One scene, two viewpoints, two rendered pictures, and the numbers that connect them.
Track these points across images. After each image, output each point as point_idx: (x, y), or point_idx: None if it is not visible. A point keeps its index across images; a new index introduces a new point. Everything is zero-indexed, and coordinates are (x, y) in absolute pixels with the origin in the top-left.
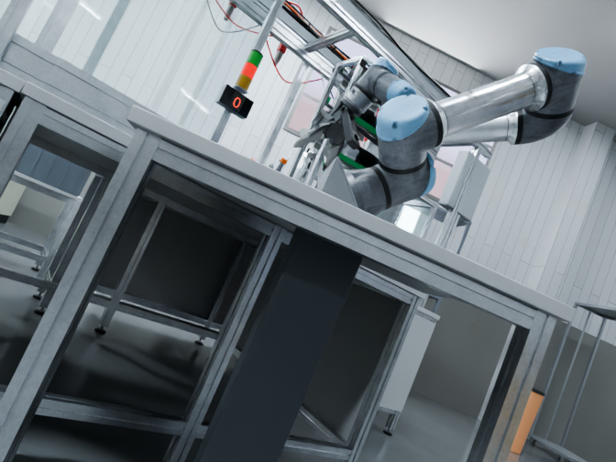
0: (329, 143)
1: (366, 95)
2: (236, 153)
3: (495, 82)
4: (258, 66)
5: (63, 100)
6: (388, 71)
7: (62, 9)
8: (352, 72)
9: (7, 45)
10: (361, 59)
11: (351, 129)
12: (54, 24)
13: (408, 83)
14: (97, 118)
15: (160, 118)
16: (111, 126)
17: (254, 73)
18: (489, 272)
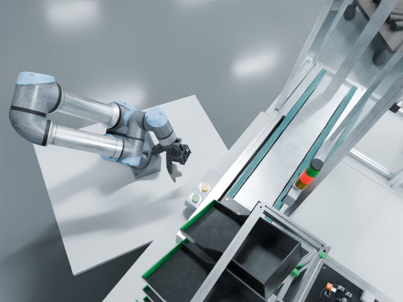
0: (177, 166)
1: (164, 137)
2: (164, 103)
3: (78, 94)
4: (305, 171)
5: (255, 119)
6: (155, 120)
7: (348, 112)
8: (287, 247)
9: (280, 103)
10: (259, 201)
11: (158, 143)
12: (343, 118)
13: (131, 110)
14: (247, 127)
15: (186, 97)
16: (244, 131)
17: (302, 175)
18: None
